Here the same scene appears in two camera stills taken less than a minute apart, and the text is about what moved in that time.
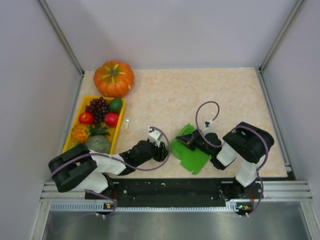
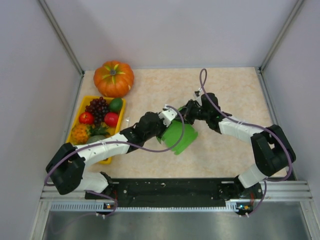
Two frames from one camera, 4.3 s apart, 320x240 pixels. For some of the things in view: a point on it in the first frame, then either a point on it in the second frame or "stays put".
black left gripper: [161, 151] to [164, 127]
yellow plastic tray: [85, 102] stays put
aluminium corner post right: [282, 34] stays put
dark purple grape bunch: [98, 107] stays put
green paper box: [190, 160] to [179, 133]
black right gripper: [189, 139] to [186, 111]
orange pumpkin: [114, 79] stays put
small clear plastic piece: [127, 122] stays put
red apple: [111, 119] stays put
